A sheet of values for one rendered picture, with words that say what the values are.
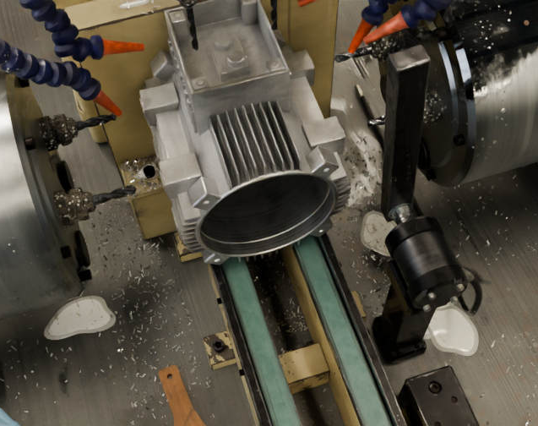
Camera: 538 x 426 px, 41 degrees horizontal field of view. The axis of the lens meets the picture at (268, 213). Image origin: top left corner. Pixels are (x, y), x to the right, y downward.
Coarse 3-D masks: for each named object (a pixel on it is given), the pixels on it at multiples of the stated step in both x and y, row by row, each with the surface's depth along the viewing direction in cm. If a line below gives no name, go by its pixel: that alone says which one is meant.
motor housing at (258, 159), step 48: (288, 48) 85; (192, 144) 76; (240, 144) 73; (288, 144) 73; (240, 192) 88; (288, 192) 86; (336, 192) 77; (192, 240) 77; (240, 240) 84; (288, 240) 84
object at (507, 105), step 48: (480, 0) 72; (528, 0) 72; (384, 48) 82; (432, 48) 75; (480, 48) 71; (528, 48) 72; (384, 96) 92; (432, 96) 77; (480, 96) 72; (528, 96) 73; (432, 144) 82; (480, 144) 74; (528, 144) 77
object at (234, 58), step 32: (224, 0) 76; (256, 0) 76; (224, 32) 78; (256, 32) 77; (192, 64) 75; (224, 64) 74; (256, 64) 75; (192, 96) 70; (224, 96) 71; (256, 96) 72; (288, 96) 74
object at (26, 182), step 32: (0, 96) 67; (32, 96) 77; (0, 128) 65; (32, 128) 71; (64, 128) 77; (0, 160) 65; (32, 160) 68; (0, 192) 64; (32, 192) 65; (64, 192) 73; (0, 224) 65; (32, 224) 65; (64, 224) 72; (0, 256) 66; (32, 256) 67; (64, 256) 69; (0, 288) 68; (32, 288) 70; (64, 288) 71
